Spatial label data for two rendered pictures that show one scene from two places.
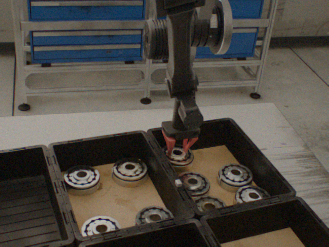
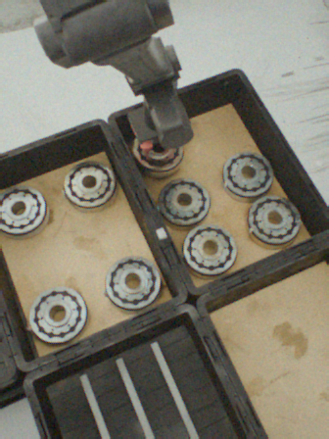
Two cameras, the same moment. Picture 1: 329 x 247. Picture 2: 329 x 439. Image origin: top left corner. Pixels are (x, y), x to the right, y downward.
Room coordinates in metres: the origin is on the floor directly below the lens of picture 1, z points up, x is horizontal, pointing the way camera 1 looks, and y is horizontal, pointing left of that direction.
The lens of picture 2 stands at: (0.69, -0.05, 1.78)
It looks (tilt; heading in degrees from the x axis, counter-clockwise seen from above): 67 degrees down; 357
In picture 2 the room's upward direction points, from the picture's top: 3 degrees clockwise
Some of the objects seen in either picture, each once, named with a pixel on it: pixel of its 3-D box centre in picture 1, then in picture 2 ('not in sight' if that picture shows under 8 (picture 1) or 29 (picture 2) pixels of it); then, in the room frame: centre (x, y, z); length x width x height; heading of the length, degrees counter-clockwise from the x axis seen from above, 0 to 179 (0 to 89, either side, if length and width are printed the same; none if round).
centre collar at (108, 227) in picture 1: (101, 229); (57, 314); (0.90, 0.13, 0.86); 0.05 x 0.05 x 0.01
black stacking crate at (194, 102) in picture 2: (214, 176); (215, 185); (1.15, -0.16, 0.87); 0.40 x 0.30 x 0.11; 24
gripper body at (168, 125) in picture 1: (181, 120); (159, 112); (1.23, -0.05, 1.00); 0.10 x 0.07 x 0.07; 112
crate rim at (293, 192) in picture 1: (216, 162); (217, 173); (1.15, -0.16, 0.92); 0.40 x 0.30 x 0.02; 24
